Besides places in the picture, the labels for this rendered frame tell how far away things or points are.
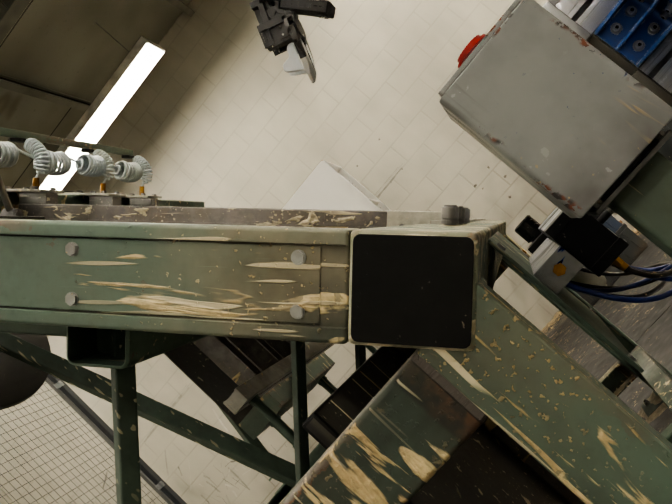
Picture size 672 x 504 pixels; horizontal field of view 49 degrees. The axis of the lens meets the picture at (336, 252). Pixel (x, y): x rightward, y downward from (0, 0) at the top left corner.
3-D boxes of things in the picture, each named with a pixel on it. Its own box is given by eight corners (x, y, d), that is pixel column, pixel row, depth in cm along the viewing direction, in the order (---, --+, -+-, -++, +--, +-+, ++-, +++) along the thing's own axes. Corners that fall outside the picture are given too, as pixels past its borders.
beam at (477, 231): (476, 354, 67) (480, 232, 67) (345, 345, 70) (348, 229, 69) (505, 249, 281) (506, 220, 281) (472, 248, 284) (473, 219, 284)
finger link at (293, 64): (293, 91, 159) (278, 51, 160) (318, 80, 158) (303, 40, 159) (289, 88, 156) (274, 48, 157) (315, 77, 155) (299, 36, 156)
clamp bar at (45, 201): (441, 244, 163) (444, 133, 162) (-25, 229, 190) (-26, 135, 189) (445, 242, 173) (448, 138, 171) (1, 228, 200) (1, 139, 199)
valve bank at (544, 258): (730, 284, 85) (566, 151, 89) (642, 374, 88) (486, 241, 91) (652, 260, 134) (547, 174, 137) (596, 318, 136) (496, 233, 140)
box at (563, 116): (688, 118, 62) (522, -11, 65) (590, 226, 65) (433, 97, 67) (661, 133, 74) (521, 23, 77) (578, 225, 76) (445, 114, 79)
